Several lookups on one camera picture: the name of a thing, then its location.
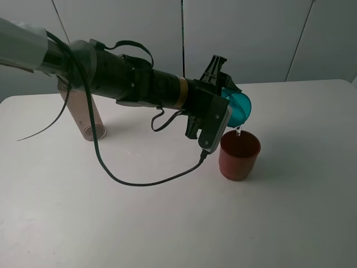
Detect red plastic cup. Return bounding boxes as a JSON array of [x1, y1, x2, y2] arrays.
[[218, 131, 261, 181]]

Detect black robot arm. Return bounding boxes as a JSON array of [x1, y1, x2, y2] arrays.
[[1, 20, 239, 148]]

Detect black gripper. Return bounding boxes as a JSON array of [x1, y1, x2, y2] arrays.
[[183, 55, 242, 140]]

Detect clear brown plastic bottle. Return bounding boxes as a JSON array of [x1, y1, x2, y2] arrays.
[[66, 90, 106, 141]]

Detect teal translucent plastic cup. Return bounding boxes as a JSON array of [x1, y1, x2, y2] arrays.
[[221, 88, 252, 128]]

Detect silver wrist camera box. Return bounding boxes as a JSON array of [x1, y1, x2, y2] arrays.
[[198, 95, 232, 154]]

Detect black camera cable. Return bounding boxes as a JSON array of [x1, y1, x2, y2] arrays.
[[16, 30, 209, 187]]

